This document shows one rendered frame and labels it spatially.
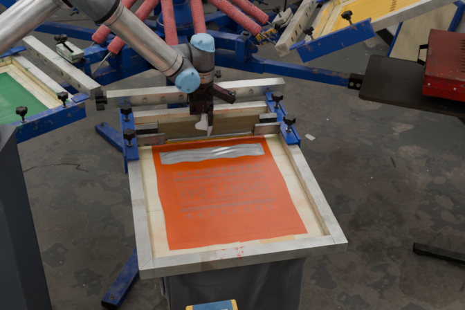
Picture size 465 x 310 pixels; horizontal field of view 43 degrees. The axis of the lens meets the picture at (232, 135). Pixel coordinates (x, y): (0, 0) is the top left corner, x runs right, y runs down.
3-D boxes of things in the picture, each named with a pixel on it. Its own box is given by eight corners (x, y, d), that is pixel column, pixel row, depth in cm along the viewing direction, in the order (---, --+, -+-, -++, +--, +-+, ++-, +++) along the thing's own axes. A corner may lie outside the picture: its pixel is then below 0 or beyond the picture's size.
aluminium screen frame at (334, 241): (346, 251, 169) (348, 241, 167) (140, 279, 158) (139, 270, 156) (273, 108, 232) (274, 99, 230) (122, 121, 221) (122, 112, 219)
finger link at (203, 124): (194, 137, 207) (193, 112, 203) (211, 135, 208) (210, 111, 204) (196, 140, 204) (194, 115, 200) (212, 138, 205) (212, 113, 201)
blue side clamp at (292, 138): (299, 155, 209) (301, 139, 205) (285, 156, 208) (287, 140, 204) (276, 111, 233) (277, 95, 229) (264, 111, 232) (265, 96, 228)
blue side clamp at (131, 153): (140, 171, 198) (138, 155, 194) (124, 173, 197) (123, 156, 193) (133, 123, 222) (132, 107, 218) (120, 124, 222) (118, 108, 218)
